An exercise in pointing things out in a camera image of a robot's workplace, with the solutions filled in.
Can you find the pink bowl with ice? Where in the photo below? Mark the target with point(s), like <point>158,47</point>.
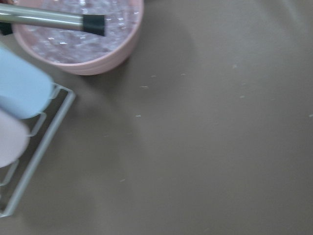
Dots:
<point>84,53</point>

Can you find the metal scoop in bowl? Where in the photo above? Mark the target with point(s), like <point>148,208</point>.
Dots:
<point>94,24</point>

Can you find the pink plastic cup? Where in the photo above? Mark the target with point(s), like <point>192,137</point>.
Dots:
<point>14,138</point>

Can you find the white cup rack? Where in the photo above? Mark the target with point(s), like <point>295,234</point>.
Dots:
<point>15,177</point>

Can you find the blue plastic cup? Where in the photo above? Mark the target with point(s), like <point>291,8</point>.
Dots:
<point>25,90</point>

